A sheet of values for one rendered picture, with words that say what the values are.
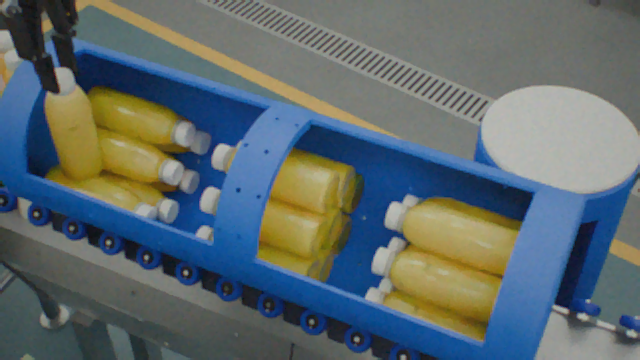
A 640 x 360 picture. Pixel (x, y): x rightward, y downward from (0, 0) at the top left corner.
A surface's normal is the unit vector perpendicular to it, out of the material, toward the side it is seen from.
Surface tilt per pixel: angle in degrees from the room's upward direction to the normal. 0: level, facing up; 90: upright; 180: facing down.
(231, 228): 66
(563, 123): 0
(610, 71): 0
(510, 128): 0
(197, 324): 71
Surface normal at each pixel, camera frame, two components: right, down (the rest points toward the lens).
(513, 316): -0.36, 0.17
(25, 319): 0.00, -0.70
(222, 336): -0.40, 0.37
